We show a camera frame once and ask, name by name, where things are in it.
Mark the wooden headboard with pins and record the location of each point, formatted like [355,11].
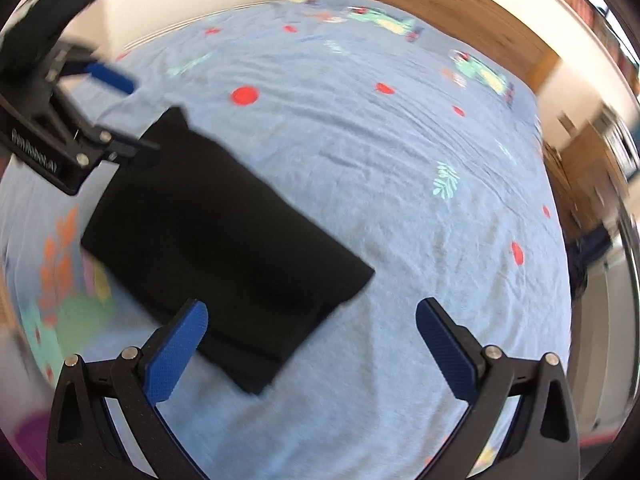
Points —
[450,5]

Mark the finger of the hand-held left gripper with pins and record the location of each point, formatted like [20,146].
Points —
[135,152]
[112,79]

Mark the black pants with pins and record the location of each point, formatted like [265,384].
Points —
[225,235]

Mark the row of books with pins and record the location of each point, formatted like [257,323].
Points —
[600,10]

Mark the brown wooden cabinet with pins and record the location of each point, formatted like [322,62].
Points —
[585,170]

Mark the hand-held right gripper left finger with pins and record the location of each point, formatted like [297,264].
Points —
[175,355]

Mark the blue printed bed sheet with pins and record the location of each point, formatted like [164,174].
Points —
[375,185]

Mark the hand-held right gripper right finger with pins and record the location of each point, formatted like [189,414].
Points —
[447,355]

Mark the dark cloth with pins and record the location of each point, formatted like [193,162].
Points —
[587,260]

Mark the wall socket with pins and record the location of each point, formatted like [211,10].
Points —
[566,122]

